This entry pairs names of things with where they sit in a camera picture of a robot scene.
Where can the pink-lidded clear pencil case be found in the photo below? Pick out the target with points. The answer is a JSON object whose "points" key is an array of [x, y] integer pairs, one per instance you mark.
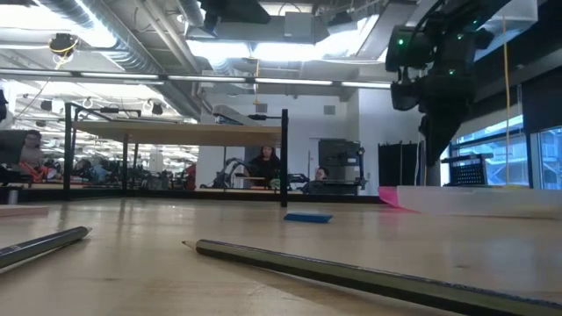
{"points": [[461, 199]]}

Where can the person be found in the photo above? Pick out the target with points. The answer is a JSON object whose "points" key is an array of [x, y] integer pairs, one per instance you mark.
{"points": [[321, 173], [31, 151], [263, 169]]}

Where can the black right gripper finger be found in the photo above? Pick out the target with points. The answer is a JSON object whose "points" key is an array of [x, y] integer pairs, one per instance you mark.
{"points": [[439, 140]]}

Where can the long ceiling light bar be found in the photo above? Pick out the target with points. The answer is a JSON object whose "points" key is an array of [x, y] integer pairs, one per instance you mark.
{"points": [[206, 79]]}

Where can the silver rectangular ceiling duct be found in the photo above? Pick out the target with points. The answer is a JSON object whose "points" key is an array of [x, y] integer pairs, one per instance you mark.
{"points": [[303, 26]]}

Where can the black perforated crate cart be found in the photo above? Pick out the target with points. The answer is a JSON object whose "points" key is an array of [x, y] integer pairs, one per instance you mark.
{"points": [[467, 173]]}

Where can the black cabinet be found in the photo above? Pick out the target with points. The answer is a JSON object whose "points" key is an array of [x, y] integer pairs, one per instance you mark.
{"points": [[338, 153]]}

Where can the pencil with red eraser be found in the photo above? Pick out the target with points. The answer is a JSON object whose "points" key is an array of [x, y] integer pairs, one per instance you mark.
{"points": [[44, 243]]}

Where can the black panel screen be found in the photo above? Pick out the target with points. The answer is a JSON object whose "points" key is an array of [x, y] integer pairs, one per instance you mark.
{"points": [[395, 164]]}

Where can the blue eraser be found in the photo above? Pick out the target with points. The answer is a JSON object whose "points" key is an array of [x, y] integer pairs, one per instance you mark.
{"points": [[307, 217]]}

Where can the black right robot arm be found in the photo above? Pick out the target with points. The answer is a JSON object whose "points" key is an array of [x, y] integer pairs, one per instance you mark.
{"points": [[461, 17]]}

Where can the grey stapler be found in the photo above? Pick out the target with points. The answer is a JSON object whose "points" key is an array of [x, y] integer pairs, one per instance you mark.
{"points": [[230, 116]]}

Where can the background black robot arm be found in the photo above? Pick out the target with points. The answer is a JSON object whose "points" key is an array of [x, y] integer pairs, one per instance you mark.
{"points": [[228, 171]]}

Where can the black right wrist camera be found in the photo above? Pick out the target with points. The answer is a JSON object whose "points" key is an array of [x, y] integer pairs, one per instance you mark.
{"points": [[404, 48]]}

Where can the silver spiral ventilation duct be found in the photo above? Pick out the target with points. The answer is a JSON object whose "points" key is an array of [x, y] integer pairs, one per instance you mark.
{"points": [[131, 61]]}

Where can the raised wooden shelf black frame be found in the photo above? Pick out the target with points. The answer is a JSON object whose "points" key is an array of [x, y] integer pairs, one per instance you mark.
{"points": [[175, 134]]}

